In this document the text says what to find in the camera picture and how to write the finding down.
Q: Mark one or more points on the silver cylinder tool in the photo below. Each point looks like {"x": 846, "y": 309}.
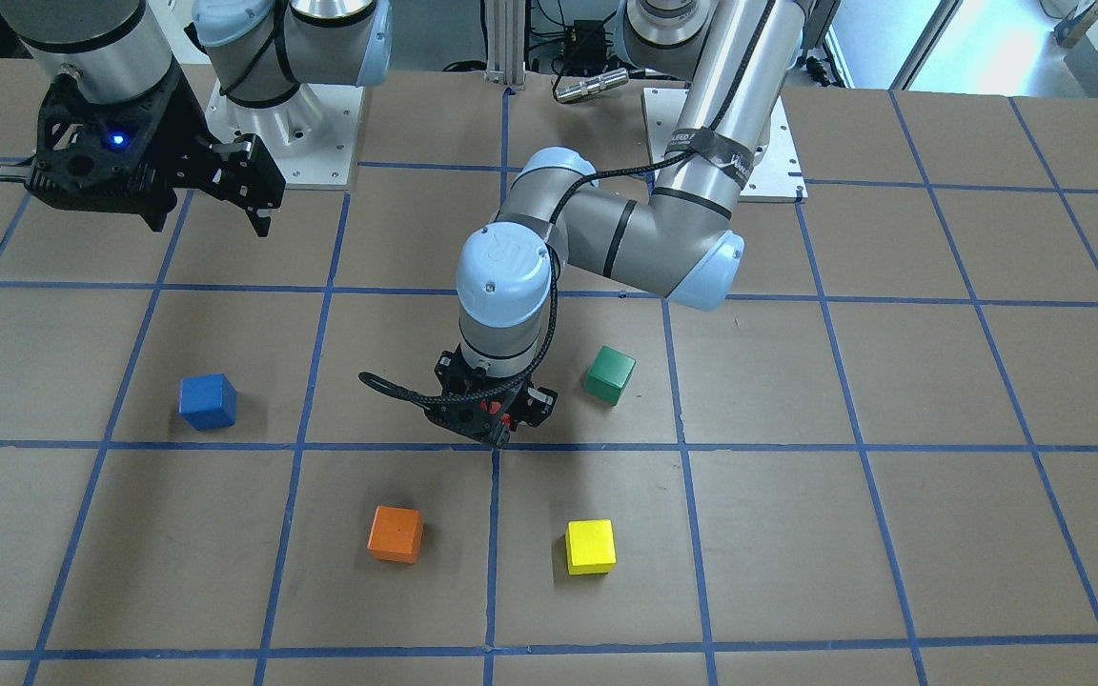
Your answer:
{"x": 591, "y": 86}

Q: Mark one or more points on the green wooden block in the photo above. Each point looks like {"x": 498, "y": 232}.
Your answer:
{"x": 608, "y": 376}

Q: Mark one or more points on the blue wooden block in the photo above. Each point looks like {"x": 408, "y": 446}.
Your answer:
{"x": 208, "y": 402}

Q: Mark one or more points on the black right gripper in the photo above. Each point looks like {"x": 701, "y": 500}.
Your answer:
{"x": 185, "y": 145}

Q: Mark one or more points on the red wooden block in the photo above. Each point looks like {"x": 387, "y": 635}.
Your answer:
{"x": 497, "y": 411}

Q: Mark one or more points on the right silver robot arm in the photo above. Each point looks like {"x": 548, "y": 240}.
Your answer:
{"x": 262, "y": 51}

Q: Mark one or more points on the orange wooden block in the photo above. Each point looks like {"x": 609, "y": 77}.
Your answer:
{"x": 396, "y": 534}

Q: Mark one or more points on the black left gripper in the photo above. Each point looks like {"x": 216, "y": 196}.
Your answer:
{"x": 540, "y": 402}

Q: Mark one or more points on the yellow wooden block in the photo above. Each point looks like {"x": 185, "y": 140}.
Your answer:
{"x": 590, "y": 546}

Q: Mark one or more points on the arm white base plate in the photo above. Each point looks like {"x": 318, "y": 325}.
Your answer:
{"x": 770, "y": 170}
{"x": 312, "y": 137}

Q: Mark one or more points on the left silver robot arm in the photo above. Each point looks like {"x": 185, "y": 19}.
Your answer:
{"x": 662, "y": 228}

